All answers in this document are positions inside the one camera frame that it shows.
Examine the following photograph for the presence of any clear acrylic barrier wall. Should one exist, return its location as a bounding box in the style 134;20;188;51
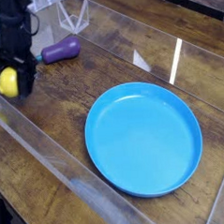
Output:
0;0;224;224

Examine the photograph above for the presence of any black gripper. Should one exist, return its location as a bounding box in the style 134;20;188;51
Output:
0;0;39;97

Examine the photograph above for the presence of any purple toy eggplant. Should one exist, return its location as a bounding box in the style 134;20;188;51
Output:
37;37;81;65

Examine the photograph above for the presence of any blue round tray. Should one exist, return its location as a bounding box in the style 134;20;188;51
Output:
84;82;203;198

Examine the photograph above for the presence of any yellow lemon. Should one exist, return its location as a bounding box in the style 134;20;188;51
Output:
0;67;19;97

